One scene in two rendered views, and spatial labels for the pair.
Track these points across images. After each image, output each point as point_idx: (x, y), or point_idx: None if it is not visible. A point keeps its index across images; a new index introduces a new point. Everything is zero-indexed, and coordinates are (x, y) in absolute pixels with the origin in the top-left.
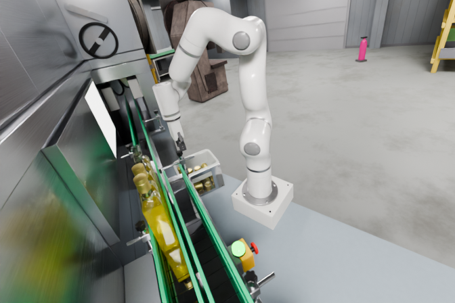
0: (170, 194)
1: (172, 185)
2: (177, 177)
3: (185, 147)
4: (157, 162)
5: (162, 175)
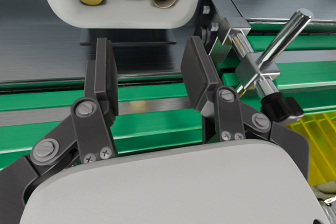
0: (327, 108)
1: (230, 67)
2: (219, 54)
3: (202, 48)
4: (81, 85)
5: (165, 80)
